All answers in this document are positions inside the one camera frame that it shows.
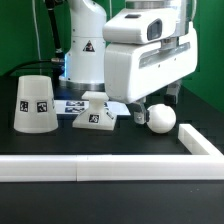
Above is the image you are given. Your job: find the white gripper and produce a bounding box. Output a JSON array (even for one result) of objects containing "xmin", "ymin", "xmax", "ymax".
[{"xmin": 104, "ymin": 23, "xmax": 197, "ymax": 125}]

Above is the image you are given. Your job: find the white lamp bulb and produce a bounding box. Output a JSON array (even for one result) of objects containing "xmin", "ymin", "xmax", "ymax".
[{"xmin": 147, "ymin": 104, "xmax": 176, "ymax": 134}]

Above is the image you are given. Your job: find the white lamp base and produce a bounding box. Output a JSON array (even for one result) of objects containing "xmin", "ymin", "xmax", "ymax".
[{"xmin": 72, "ymin": 91, "xmax": 117, "ymax": 131}]

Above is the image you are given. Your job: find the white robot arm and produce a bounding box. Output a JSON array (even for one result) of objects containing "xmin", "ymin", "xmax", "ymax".
[{"xmin": 60, "ymin": 0, "xmax": 197, "ymax": 129}]

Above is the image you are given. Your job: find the white lamp shade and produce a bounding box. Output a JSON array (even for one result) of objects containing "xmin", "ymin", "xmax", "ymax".
[{"xmin": 14, "ymin": 75, "xmax": 58, "ymax": 134}]

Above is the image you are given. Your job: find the white right boundary bar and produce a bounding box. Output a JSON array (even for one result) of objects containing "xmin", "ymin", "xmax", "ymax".
[{"xmin": 178, "ymin": 124, "xmax": 223, "ymax": 157}]

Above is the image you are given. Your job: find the white boundary bar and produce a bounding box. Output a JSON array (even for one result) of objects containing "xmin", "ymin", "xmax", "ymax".
[
  {"xmin": 0, "ymin": 155, "xmax": 224, "ymax": 182},
  {"xmin": 178, "ymin": 124, "xmax": 223, "ymax": 157}
]

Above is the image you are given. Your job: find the white fiducial marker sheet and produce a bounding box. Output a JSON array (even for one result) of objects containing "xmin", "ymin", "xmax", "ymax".
[{"xmin": 54, "ymin": 100, "xmax": 130, "ymax": 116}]

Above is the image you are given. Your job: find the white front boundary bar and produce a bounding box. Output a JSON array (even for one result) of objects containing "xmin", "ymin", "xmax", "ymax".
[{"xmin": 0, "ymin": 155, "xmax": 224, "ymax": 182}]

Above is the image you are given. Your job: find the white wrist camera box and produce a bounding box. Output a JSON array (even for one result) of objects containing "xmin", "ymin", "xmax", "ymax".
[{"xmin": 103, "ymin": 8, "xmax": 177, "ymax": 45}]

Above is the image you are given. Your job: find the black cable hose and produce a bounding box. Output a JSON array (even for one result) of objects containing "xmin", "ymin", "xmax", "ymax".
[{"xmin": 9, "ymin": 0, "xmax": 66, "ymax": 77}]

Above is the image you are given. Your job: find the thin white cable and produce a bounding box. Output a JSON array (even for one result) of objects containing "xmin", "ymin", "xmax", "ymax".
[{"xmin": 32, "ymin": 0, "xmax": 43, "ymax": 76}]

